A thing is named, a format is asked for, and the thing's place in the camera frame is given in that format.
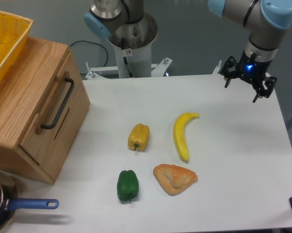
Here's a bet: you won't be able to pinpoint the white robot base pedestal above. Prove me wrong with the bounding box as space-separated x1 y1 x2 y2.
85 17 175 81

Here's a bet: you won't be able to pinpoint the black cable on floor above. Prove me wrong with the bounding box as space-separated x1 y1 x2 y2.
69 40 109 75

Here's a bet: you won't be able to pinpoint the yellow banana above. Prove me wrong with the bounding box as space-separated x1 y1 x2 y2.
173 112 200 163

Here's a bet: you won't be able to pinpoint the triangular pastry bread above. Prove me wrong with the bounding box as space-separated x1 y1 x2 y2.
153 164 198 196

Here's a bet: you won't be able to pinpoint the yellow bell pepper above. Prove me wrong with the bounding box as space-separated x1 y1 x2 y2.
127 123 150 151

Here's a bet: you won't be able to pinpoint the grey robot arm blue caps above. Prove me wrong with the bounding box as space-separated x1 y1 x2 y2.
84 0 292 98

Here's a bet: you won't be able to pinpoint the yellow plastic basket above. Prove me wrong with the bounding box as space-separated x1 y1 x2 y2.
0 10 34 83

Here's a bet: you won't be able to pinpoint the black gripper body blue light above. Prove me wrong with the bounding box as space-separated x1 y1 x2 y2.
238 51 272 85

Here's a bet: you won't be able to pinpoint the wooden drawer cabinet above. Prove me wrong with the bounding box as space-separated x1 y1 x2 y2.
0 36 91 185

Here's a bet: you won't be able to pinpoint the black pan blue handle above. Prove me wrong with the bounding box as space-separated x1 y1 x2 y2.
0 172 59 230

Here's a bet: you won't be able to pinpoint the wooden top drawer black handle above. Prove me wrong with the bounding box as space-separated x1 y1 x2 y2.
19 52 90 184

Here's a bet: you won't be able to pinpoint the green bell pepper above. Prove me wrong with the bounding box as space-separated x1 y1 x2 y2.
117 170 139 202

